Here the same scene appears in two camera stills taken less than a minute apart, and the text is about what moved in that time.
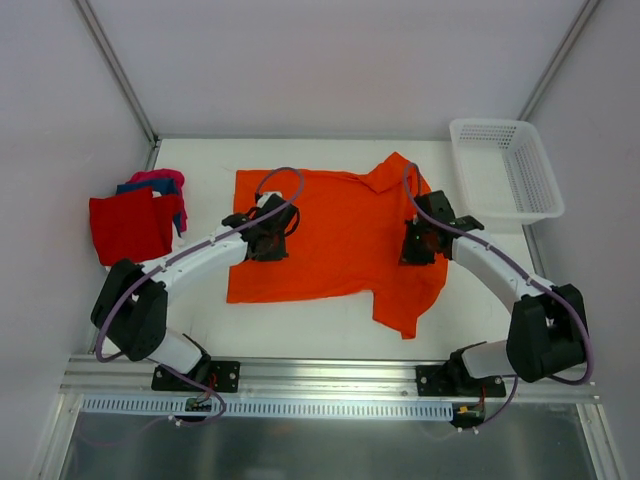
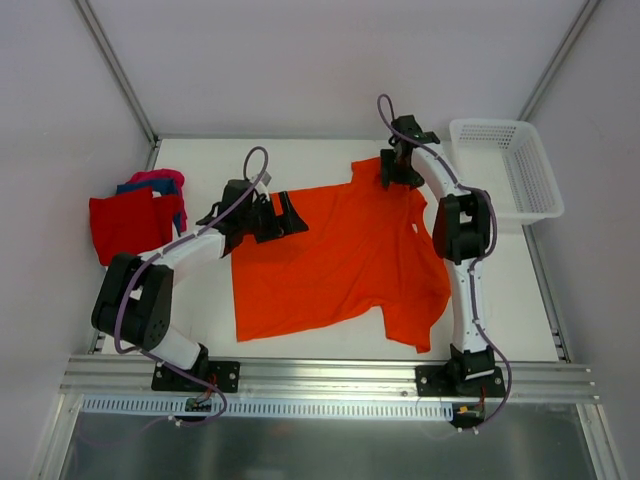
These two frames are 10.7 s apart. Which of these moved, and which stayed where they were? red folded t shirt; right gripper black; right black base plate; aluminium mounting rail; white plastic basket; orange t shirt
Moved: orange t shirt; right gripper black
Stayed: aluminium mounting rail; white plastic basket; red folded t shirt; right black base plate
